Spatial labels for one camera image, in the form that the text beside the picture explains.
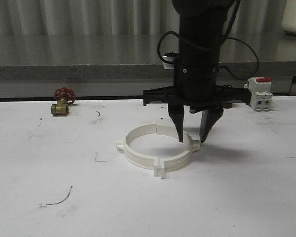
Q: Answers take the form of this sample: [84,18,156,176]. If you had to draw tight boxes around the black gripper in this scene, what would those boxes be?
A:
[143,85,251,143]

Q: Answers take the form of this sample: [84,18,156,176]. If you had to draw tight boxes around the white circuit breaker red switch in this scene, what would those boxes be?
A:
[244,77,273,111]

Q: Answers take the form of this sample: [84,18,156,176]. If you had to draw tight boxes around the brass valve red handwheel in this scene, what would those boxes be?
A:
[51,87,76,116]

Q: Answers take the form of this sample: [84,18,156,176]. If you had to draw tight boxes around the white half pipe clamp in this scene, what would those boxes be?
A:
[153,123,201,179]
[116,123,165,179]

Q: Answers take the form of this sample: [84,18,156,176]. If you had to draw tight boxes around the dark brown cylindrical coupling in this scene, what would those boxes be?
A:
[222,103,233,109]

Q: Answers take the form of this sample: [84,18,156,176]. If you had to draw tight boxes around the grey stone counter ledge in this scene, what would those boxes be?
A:
[0,33,296,83]

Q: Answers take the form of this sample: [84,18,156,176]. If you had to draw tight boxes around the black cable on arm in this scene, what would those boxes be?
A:
[157,0,259,81]

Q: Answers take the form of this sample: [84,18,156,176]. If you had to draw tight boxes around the white container on counter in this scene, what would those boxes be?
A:
[281,0,296,35]

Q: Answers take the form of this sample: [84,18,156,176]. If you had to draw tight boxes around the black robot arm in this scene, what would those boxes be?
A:
[143,0,251,142]

